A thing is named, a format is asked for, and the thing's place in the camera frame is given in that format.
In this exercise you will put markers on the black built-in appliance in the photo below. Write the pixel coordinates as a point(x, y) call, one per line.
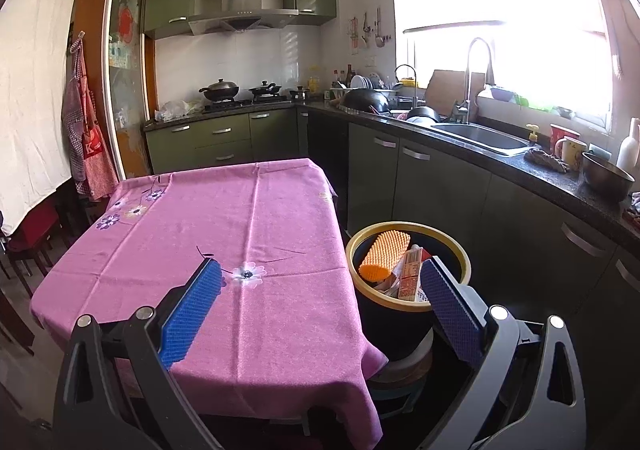
point(327, 154)

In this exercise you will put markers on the green base cabinets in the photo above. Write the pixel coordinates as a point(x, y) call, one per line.
point(450, 190)

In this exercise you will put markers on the red checked apron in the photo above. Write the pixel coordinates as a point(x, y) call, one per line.
point(97, 154)

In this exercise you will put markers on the blue bowl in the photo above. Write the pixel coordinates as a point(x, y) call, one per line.
point(501, 93)

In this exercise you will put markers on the red cushioned wooden chair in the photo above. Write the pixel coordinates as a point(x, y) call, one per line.
point(30, 225)

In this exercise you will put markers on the red and white carton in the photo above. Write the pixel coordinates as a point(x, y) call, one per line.
point(412, 275)

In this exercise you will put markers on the black pot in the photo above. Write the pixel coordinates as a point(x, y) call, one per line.
point(424, 114)

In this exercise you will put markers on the steel bowl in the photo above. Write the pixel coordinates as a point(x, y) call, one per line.
point(607, 177)

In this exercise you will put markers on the yellow-rimmed dark bin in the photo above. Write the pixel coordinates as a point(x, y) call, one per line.
point(390, 325)

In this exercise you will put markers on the glass sliding door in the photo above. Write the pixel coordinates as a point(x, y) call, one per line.
point(125, 79)

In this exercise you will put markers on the dark sauce bottles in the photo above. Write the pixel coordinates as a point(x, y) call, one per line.
point(342, 75)

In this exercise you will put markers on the black lidded frying pan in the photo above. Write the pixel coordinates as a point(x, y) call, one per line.
point(265, 89)

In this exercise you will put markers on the dark wooden chair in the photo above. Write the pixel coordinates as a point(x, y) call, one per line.
point(12, 305)

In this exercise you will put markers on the white hanging cloth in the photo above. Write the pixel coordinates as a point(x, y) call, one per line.
point(30, 79)

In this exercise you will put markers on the gas stove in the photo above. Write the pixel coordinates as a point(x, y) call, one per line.
point(250, 103)

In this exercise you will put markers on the purple checked apron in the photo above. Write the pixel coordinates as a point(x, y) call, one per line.
point(72, 119)

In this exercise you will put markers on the yellow soap pump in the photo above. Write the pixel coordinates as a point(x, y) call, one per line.
point(533, 137)

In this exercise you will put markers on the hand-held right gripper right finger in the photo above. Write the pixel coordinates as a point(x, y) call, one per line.
point(452, 315)

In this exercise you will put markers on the low round stool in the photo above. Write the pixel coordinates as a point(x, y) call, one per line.
point(400, 370)

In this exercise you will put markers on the steel faucet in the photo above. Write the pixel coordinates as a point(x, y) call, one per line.
point(469, 79)

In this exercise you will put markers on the small steel pot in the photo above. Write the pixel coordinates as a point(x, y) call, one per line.
point(299, 93)

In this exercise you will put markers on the dark stone countertop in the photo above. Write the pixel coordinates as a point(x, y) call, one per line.
point(550, 180)

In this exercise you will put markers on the large black wok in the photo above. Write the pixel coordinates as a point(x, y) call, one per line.
point(365, 100)

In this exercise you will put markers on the hanging kitchen utensils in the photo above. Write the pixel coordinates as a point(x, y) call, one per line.
point(370, 32)

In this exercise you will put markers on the clear plastic bags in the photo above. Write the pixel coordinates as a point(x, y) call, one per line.
point(177, 110)

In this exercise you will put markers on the wooden cutting board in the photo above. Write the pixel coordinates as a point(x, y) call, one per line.
point(450, 92)

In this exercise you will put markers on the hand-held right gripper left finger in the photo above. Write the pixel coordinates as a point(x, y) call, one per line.
point(192, 315)

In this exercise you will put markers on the yellow kettle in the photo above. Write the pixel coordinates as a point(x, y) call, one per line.
point(406, 77)

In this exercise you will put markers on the red mug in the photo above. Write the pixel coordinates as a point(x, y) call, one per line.
point(562, 132)

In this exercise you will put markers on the yellow oil bottle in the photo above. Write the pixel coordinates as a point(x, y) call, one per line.
point(313, 84)

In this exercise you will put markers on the black lidded wok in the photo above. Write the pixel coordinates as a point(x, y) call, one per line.
point(220, 90)

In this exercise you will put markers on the white plastic bottle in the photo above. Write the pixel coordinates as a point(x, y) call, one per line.
point(629, 147)

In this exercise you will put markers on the pink floral tablecloth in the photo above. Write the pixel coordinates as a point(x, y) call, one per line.
point(250, 230)

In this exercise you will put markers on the dish rack with plates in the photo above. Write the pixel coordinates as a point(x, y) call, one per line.
point(367, 83)

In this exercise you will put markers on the brown rag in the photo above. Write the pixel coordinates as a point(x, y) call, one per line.
point(547, 159)

